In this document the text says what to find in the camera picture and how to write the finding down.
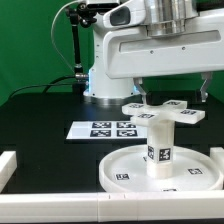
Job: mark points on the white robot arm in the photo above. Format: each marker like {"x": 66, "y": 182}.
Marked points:
{"x": 160, "y": 18}

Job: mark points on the white round table top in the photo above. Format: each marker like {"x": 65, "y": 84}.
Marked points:
{"x": 129, "y": 169}

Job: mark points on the white cross-shaped table base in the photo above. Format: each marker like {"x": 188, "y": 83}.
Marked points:
{"x": 172, "y": 110}

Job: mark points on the white left fence block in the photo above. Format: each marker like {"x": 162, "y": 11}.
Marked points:
{"x": 8, "y": 164}

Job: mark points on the white marker tag sheet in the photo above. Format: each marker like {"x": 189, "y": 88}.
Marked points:
{"x": 112, "y": 130}

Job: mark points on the white right fence block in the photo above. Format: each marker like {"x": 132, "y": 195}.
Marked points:
{"x": 217, "y": 155}

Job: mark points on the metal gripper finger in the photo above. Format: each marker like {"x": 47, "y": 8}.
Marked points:
{"x": 207, "y": 79}
{"x": 138, "y": 82}

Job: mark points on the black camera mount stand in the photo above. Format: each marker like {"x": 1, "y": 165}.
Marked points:
{"x": 85, "y": 17}

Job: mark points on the white front fence bar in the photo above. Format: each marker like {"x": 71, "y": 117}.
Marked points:
{"x": 104, "y": 207}

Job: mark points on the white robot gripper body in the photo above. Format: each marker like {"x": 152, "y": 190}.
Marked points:
{"x": 131, "y": 53}

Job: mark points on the white fence block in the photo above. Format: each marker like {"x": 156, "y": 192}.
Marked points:
{"x": 217, "y": 155}
{"x": 8, "y": 164}

